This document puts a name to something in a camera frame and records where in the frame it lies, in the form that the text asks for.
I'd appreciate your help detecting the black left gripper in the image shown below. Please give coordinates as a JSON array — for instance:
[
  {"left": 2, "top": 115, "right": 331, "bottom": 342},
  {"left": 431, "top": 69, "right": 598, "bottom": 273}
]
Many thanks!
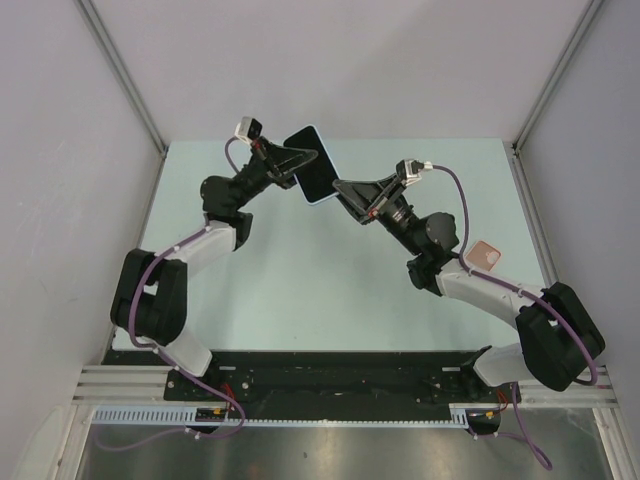
[{"left": 233, "top": 137, "right": 321, "bottom": 212}]

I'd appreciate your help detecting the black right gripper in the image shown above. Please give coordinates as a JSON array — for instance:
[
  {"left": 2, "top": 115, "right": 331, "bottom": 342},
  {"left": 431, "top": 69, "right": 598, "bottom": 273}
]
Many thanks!
[{"left": 329, "top": 174, "right": 424, "bottom": 257}]

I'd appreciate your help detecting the blue cased phone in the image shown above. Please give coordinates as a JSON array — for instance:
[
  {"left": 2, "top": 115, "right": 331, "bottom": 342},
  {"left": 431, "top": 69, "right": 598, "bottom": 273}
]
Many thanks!
[{"left": 283, "top": 125, "right": 339, "bottom": 205}]

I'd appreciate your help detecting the pink phone case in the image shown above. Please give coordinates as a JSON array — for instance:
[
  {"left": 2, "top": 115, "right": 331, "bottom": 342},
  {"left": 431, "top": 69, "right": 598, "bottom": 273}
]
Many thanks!
[{"left": 465, "top": 240, "right": 502, "bottom": 272}]

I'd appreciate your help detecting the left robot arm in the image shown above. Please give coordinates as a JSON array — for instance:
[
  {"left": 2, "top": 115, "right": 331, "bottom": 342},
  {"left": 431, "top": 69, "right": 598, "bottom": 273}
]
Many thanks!
[{"left": 110, "top": 137, "right": 318, "bottom": 400}]

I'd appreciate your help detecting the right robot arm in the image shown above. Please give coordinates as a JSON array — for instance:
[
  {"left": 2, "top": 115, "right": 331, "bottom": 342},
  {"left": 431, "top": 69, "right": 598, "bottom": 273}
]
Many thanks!
[{"left": 333, "top": 162, "right": 605, "bottom": 401}]

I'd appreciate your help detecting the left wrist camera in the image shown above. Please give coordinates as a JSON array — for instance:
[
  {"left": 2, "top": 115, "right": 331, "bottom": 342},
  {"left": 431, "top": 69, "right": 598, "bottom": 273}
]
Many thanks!
[{"left": 234, "top": 116, "right": 263, "bottom": 146}]

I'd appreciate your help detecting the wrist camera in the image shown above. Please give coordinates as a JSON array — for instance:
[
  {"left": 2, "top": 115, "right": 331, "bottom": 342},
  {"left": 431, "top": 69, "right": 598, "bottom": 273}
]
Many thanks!
[
  {"left": 234, "top": 116, "right": 263, "bottom": 146},
  {"left": 396, "top": 158, "right": 434, "bottom": 188}
]

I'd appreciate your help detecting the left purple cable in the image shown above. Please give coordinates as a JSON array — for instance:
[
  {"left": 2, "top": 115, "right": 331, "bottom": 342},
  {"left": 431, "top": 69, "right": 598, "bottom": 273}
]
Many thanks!
[{"left": 92, "top": 137, "right": 261, "bottom": 451}]

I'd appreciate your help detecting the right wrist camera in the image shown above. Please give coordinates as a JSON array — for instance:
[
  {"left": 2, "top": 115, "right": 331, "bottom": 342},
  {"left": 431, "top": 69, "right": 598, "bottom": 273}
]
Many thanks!
[{"left": 396, "top": 158, "right": 434, "bottom": 188}]

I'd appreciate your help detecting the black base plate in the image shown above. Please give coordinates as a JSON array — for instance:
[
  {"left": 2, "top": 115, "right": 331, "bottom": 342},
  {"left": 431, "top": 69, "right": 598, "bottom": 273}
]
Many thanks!
[{"left": 99, "top": 349, "right": 526, "bottom": 421}]

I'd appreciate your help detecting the aluminium rail frame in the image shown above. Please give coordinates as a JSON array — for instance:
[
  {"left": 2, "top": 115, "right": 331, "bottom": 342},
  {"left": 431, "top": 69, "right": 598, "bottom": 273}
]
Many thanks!
[{"left": 72, "top": 364, "right": 174, "bottom": 404}]

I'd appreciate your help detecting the white cable duct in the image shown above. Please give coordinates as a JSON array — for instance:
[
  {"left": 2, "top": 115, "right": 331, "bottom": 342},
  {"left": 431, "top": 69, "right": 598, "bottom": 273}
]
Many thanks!
[{"left": 92, "top": 404, "right": 498, "bottom": 429}]

